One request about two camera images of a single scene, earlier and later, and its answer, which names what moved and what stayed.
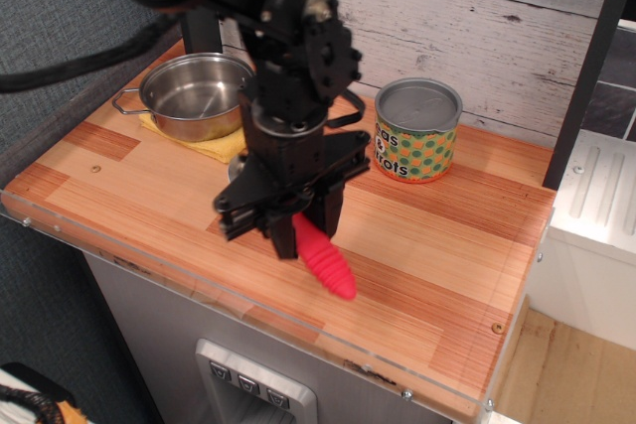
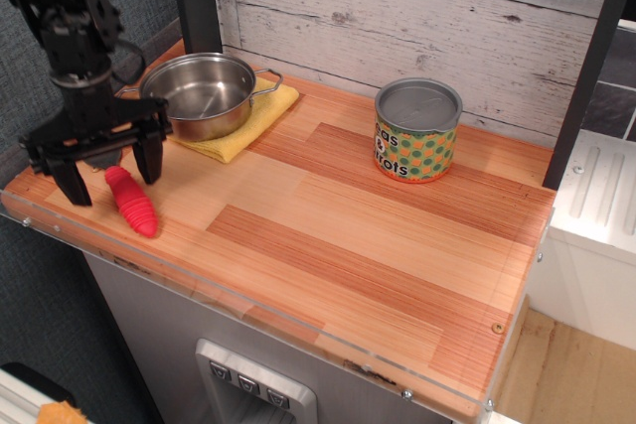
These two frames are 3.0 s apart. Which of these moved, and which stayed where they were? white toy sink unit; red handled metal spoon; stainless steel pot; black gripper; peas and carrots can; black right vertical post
Moved: black gripper; red handled metal spoon
Stayed: black right vertical post; peas and carrots can; white toy sink unit; stainless steel pot
